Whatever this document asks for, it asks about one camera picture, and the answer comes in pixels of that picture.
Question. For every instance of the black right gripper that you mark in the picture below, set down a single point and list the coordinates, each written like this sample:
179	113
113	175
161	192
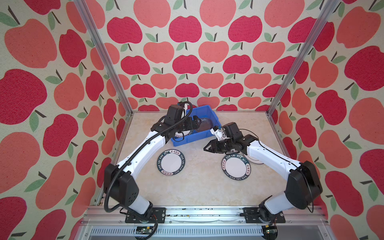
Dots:
212	146

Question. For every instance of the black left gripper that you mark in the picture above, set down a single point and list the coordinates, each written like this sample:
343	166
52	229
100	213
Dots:
189	121

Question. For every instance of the large green rimmed plate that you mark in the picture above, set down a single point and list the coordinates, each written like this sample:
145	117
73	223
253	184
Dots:
171	162
236	167

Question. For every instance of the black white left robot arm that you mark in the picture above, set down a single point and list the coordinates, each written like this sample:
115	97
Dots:
120	184

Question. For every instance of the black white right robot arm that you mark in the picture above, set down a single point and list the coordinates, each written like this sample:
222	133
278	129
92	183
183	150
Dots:
303	182

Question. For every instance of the blue plastic bin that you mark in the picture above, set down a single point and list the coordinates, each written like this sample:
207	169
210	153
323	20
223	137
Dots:
204	112

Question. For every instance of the green circuit board base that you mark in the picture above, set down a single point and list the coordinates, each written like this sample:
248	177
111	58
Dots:
145	231

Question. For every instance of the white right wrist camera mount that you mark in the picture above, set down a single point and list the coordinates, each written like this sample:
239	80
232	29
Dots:
218	133

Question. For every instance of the aluminium frame post left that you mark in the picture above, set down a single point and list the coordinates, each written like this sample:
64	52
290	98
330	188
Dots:
87	18

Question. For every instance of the aluminium frame post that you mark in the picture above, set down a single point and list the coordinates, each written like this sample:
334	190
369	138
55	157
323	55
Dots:
319	24
87	18

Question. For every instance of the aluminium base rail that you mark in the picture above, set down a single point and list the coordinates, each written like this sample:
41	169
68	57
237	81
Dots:
205	223

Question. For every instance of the aluminium frame post right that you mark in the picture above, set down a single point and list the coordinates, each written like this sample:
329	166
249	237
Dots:
319	24

